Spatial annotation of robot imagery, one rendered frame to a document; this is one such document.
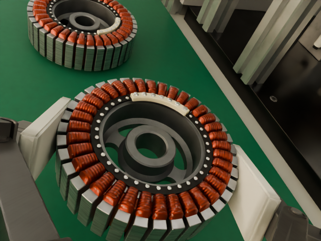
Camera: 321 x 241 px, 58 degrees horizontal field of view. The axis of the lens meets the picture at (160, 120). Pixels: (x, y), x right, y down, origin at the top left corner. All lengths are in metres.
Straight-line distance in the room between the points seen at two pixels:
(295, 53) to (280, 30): 0.16
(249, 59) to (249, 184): 0.20
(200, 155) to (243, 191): 0.03
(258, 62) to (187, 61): 0.09
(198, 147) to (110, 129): 0.06
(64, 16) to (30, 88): 0.11
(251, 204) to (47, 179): 0.14
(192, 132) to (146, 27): 0.24
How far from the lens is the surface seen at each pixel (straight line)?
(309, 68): 0.46
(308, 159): 0.31
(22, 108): 0.27
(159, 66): 0.35
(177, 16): 0.46
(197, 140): 0.19
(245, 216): 0.17
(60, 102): 0.19
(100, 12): 0.36
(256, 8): 0.54
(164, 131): 0.19
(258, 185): 0.16
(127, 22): 0.33
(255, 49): 0.34
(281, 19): 0.32
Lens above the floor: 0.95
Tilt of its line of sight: 46 degrees down
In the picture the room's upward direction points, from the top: 24 degrees clockwise
